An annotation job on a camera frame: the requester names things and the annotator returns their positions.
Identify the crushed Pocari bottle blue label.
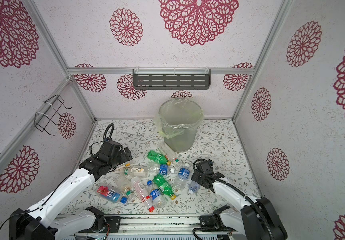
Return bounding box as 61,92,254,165
147,163,176,177

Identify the clear bottle blue label white cap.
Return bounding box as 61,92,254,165
173,163,191,191

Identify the small clear bottle pale blue cap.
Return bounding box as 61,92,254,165
188,181,201,195

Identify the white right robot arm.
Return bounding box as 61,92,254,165
191,159,288,240

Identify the green plastic bin liner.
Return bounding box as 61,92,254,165
154,98,204,139

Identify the green bottle yellow cap lower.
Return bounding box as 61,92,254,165
153,174,176,200

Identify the clear bottle green red label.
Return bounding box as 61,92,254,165
158,142,182,167

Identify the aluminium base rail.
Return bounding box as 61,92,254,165
33,212,286,236

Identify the clear bottle white yellow label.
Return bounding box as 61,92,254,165
119,166,149,178

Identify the blue pink Fiji bottle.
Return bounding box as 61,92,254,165
96,186,127,204

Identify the green bottle yellow cap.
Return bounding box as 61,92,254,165
153,174,176,200
147,150,171,166

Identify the green bottle yellow cap upper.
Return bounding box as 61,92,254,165
147,150,171,166

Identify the dark grey wall shelf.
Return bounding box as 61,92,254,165
132,69,211,90

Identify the silver mesh waste bin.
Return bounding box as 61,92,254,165
155,98,204,152

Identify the clear bottle red cap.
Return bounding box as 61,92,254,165
130,177,155,213

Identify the clear bottle green cap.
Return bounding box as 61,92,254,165
114,175,133,198

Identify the black wire wall rack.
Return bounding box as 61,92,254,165
33,94,72,136

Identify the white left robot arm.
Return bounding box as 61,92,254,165
8,140,132,240

